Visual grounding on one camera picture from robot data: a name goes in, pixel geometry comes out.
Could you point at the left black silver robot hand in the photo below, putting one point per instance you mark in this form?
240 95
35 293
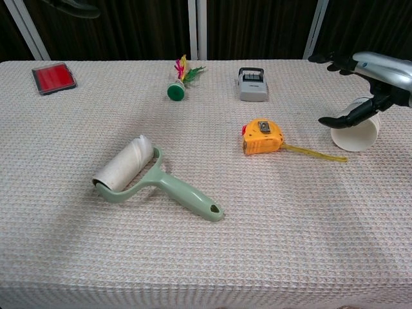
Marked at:
80 8

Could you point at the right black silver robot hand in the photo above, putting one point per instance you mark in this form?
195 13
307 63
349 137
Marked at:
383 69

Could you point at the yellow tape measure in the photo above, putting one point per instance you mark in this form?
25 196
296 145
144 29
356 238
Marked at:
260 138

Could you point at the black pleated curtain panel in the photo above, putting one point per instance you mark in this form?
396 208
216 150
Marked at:
257 29
128 35
9 38
370 22

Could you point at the white paper cup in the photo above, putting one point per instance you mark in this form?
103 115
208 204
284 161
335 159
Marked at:
357 136

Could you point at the red ink pad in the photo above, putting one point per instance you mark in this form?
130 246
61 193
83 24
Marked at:
54 78

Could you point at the feather shuttlecock with green base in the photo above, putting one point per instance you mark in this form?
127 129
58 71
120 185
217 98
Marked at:
175 91

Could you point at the grey self-inking stamp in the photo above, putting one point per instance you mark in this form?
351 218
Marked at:
253 90

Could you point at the green lint roller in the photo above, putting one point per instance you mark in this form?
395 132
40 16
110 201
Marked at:
128 164

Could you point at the beige waffle tablecloth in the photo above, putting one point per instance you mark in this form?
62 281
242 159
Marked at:
206 257

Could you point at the white slanted frame post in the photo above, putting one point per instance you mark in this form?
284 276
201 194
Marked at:
317 29
29 32

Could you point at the white upright frame post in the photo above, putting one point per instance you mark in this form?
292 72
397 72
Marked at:
202 29
192 29

